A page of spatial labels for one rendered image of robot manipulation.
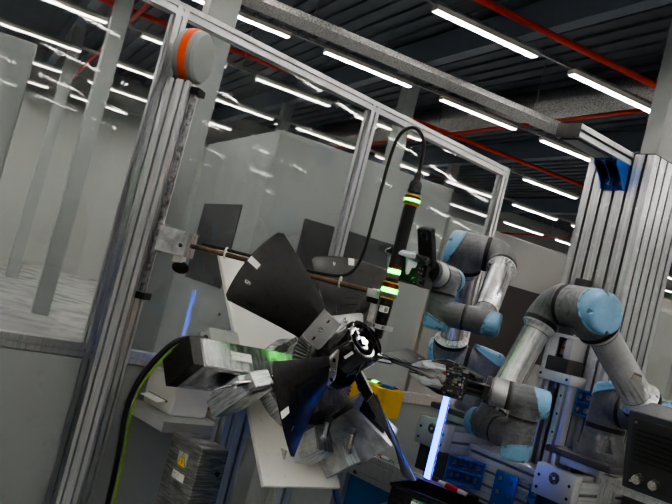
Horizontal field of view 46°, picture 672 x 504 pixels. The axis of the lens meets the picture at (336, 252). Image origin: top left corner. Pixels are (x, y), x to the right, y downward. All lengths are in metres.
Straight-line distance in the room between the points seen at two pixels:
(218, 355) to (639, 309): 1.52
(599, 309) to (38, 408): 1.56
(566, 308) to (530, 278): 4.30
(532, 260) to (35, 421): 4.73
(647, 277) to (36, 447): 2.01
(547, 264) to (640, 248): 3.80
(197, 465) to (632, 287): 1.51
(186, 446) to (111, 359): 0.32
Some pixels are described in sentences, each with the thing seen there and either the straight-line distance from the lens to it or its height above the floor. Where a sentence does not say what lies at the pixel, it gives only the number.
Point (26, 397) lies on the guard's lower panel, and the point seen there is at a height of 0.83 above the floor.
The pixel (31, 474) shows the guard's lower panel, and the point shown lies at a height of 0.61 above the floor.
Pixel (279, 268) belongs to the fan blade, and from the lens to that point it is 1.97.
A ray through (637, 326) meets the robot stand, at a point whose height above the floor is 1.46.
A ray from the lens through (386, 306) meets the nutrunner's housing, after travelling 2.08.
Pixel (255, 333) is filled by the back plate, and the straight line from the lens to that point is 2.18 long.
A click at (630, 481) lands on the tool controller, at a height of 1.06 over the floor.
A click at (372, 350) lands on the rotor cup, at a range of 2.00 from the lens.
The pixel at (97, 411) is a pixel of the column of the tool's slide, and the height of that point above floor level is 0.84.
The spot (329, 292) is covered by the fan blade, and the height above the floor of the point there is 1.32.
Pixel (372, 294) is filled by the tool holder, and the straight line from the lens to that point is 2.09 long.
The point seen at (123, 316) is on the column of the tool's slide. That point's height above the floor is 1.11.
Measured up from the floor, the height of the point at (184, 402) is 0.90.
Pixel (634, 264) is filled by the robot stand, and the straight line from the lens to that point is 2.78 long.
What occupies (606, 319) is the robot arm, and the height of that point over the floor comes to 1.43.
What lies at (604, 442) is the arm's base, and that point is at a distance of 2.51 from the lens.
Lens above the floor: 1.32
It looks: 3 degrees up
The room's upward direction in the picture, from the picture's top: 14 degrees clockwise
